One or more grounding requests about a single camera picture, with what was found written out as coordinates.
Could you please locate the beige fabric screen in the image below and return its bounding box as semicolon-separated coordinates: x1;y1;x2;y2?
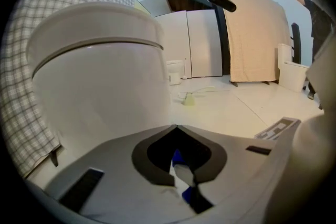
222;0;292;87

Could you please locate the checked fabric screen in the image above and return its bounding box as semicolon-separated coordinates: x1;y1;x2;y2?
0;0;135;179

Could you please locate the square white toilet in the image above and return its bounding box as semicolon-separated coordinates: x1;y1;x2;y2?
277;42;311;94

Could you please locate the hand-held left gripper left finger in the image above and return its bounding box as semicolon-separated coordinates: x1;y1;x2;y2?
44;124;197;224

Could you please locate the black post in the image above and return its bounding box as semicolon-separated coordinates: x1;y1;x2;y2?
214;4;232;76

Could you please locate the black chair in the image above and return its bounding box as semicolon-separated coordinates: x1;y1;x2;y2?
290;22;302;65

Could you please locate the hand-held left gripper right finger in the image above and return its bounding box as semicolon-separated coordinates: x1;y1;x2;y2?
175;124;279;210

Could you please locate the blue and white cloth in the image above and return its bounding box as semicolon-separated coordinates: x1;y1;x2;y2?
169;148;201;203

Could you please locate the small white toilet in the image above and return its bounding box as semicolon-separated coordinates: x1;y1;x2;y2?
166;59;184;86

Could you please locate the white panel screen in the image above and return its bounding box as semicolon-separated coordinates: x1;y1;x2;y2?
153;9;224;79

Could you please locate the pale yellow floor tool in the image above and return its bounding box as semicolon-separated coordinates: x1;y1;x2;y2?
177;86;229;107

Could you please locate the white toilet brush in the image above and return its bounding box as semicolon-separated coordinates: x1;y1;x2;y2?
181;58;188;80

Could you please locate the large white toilet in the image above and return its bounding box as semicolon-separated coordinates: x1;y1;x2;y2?
26;1;172;152

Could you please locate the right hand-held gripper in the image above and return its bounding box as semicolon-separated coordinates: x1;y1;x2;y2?
254;116;302;141

